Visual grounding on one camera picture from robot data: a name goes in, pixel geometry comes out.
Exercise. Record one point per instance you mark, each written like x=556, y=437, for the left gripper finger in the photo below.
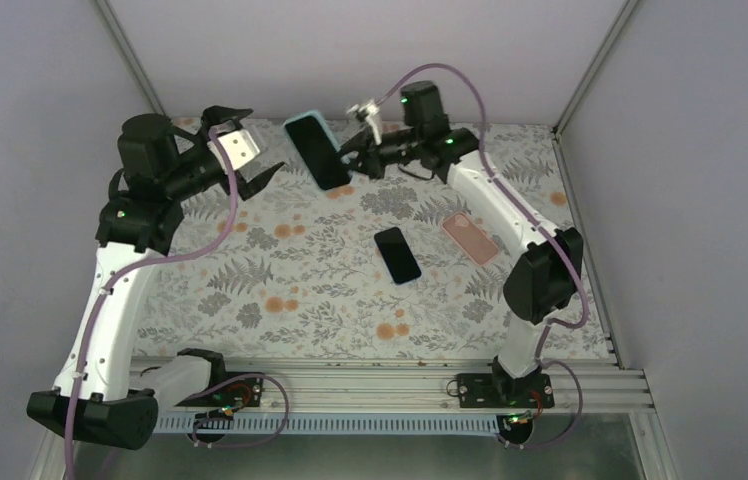
x=248, y=189
x=221, y=115

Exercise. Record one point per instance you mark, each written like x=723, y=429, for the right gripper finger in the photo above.
x=360, y=142
x=360, y=165

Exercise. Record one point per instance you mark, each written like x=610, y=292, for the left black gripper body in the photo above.
x=184, y=183

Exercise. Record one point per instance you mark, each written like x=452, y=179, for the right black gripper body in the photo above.
x=416, y=136

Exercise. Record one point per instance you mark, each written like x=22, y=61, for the pink phone case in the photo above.
x=470, y=238

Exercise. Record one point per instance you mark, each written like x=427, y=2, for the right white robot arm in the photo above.
x=547, y=271

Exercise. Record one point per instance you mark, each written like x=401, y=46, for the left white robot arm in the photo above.
x=93, y=399

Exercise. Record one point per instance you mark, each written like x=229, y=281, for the floral patterned table mat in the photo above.
x=300, y=275

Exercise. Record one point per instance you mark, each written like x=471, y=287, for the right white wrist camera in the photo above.
x=367, y=113

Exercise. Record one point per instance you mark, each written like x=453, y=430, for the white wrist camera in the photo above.
x=367, y=113
x=240, y=146

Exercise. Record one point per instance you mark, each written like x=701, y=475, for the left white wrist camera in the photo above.
x=240, y=146

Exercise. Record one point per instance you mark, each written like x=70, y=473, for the left aluminium corner post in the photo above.
x=126, y=51

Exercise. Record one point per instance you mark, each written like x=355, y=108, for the aluminium corner post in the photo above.
x=583, y=87
x=126, y=51

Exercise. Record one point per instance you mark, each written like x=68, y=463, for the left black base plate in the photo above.
x=235, y=393

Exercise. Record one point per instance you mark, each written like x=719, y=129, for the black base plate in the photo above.
x=482, y=391
x=235, y=393

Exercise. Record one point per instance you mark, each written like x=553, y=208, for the aluminium mounting rail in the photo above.
x=419, y=386

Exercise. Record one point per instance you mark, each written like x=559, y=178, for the right aluminium corner post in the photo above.
x=583, y=87

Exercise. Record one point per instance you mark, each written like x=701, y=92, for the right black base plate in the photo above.
x=482, y=391

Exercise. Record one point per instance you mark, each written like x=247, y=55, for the slotted grey cable duct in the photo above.
x=356, y=424

